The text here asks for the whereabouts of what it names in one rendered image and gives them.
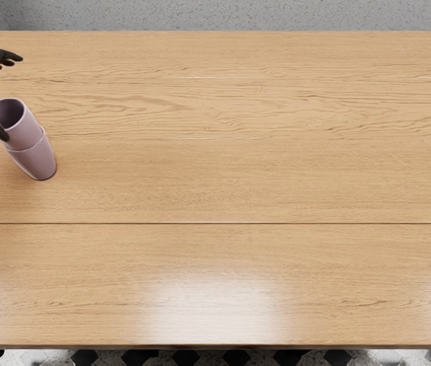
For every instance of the lilac cup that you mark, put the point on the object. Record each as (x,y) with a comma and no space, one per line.
(34,158)
(20,127)

